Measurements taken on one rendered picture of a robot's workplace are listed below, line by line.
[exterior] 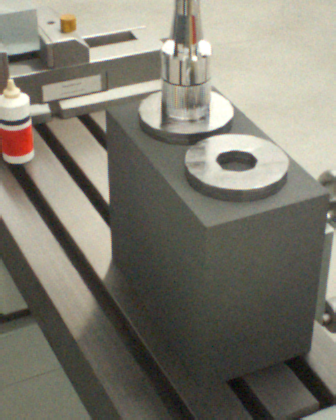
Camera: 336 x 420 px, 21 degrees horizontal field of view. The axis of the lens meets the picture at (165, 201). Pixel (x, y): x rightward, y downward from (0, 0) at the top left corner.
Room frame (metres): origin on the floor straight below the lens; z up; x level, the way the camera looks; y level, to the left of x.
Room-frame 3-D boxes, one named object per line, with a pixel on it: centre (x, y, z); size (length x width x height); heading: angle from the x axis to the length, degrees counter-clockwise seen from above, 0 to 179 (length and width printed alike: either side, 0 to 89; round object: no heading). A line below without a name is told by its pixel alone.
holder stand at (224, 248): (0.72, -0.04, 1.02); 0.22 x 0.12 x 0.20; 25
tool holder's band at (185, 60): (0.76, -0.02, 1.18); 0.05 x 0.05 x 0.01
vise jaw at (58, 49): (1.17, 0.15, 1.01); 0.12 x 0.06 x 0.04; 24
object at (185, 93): (0.76, -0.02, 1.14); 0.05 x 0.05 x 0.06
